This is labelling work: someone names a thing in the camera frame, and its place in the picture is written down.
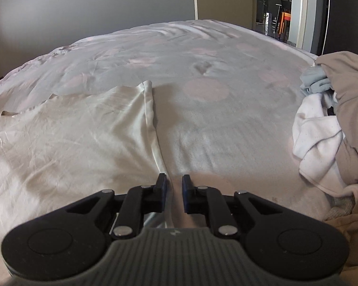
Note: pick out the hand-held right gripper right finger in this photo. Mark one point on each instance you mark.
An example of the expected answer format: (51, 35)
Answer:
(185, 196)

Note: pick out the tan crumpled garment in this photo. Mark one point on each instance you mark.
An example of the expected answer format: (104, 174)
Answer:
(355, 95)

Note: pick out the white door frame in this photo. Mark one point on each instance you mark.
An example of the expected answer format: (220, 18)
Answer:
(301, 12)

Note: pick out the dark glossy panel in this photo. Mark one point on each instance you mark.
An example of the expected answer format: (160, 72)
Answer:
(346, 15)

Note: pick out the grey knit garment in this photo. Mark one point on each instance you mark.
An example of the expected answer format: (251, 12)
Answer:
(340, 208)

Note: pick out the orange chair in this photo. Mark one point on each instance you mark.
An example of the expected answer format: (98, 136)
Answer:
(283, 18)

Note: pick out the cream silky garment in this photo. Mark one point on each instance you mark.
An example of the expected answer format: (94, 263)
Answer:
(77, 143)

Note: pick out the light blue crumpled garment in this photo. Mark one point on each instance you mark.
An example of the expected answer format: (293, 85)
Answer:
(316, 85)

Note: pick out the white crumpled garment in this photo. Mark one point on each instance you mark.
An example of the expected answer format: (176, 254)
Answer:
(313, 143)

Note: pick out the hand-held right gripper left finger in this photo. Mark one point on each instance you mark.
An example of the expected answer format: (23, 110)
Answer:
(164, 196)

